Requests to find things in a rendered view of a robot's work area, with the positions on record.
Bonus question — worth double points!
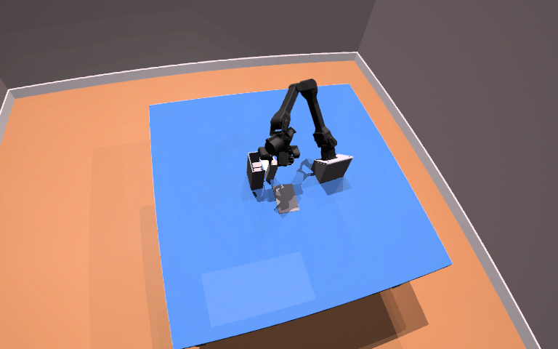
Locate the dark grey open bin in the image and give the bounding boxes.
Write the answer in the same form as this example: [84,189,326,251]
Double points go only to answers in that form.
[246,151,265,190]

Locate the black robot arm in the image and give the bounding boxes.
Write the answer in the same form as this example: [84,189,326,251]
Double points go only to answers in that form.
[264,79,338,167]

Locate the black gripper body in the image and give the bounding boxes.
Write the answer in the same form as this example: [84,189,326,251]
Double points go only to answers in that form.
[258,145,301,161]

